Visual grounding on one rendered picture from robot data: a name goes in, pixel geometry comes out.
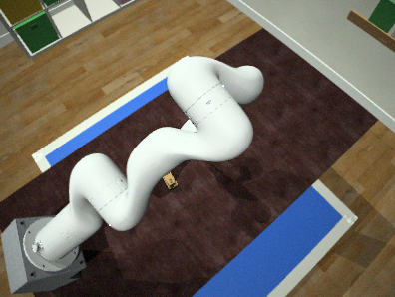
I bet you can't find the yellow number cube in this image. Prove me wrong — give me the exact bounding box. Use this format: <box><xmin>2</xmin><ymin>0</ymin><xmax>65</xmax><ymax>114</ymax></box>
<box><xmin>167</xmin><ymin>177</ymin><xmax>176</xmax><ymax>187</ymax></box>

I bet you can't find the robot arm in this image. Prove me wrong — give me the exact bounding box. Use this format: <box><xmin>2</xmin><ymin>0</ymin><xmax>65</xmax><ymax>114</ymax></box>
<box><xmin>23</xmin><ymin>56</ymin><xmax>264</xmax><ymax>272</ymax></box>

